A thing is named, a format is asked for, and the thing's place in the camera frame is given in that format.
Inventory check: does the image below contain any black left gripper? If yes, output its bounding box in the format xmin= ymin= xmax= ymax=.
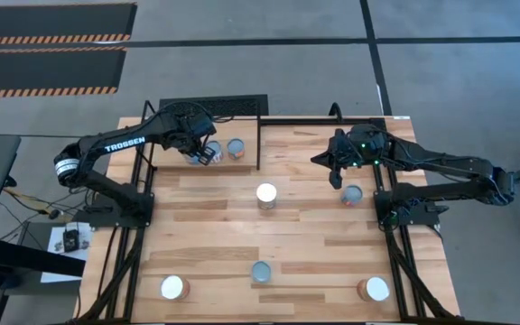
xmin=165 ymin=111 xmax=218 ymax=167

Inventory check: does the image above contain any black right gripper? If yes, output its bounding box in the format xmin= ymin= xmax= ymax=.
xmin=310 ymin=124 xmax=387 ymax=190

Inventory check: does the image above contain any carrot label red white can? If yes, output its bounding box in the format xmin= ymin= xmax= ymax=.
xmin=199 ymin=139 xmax=224 ymax=166

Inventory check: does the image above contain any blue grey label can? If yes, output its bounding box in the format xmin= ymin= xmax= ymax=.
xmin=340 ymin=183 xmax=365 ymax=208

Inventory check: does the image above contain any orange blue label can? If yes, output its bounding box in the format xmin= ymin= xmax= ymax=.
xmin=226 ymin=137 xmax=246 ymax=162

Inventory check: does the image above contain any black perforated panel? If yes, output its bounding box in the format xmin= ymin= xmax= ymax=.
xmin=158 ymin=93 xmax=270 ymax=118

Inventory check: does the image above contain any silver top tin can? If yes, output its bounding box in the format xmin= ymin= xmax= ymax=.
xmin=255 ymin=181 xmax=278 ymax=210

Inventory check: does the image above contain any green dotted white can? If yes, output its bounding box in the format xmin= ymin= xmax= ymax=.
xmin=250 ymin=260 xmax=273 ymax=284

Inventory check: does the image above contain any large can tan label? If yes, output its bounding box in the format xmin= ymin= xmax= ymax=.
xmin=357 ymin=275 xmax=392 ymax=302

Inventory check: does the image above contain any large can orange label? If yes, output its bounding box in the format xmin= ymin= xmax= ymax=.
xmin=160 ymin=274 xmax=191 ymax=302

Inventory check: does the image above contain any small black device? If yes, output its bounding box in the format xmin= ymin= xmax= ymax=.
xmin=62 ymin=228 xmax=80 ymax=253

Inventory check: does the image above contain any white paper sheet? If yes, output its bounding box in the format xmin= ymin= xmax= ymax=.
xmin=41 ymin=224 xmax=94 ymax=284

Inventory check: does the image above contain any black hazard stripe floor mat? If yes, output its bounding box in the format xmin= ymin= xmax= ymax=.
xmin=0 ymin=46 xmax=128 ymax=99
xmin=0 ymin=2 xmax=138 ymax=46

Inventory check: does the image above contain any black padded bar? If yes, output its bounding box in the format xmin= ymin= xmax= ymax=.
xmin=0 ymin=236 xmax=88 ymax=277

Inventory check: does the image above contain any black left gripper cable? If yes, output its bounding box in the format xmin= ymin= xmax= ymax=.
xmin=158 ymin=99 xmax=237 ymax=124

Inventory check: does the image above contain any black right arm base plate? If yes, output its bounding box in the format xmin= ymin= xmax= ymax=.
xmin=374 ymin=189 xmax=450 ymax=227

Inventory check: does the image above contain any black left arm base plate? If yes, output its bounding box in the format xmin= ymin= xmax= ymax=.
xmin=86 ymin=193 xmax=155 ymax=228

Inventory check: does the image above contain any black floor cable bundle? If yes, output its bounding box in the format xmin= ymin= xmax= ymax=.
xmin=0 ymin=187 xmax=92 ymax=247

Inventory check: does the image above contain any yellow cable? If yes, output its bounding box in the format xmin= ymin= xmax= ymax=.
xmin=2 ymin=187 xmax=44 ymax=211

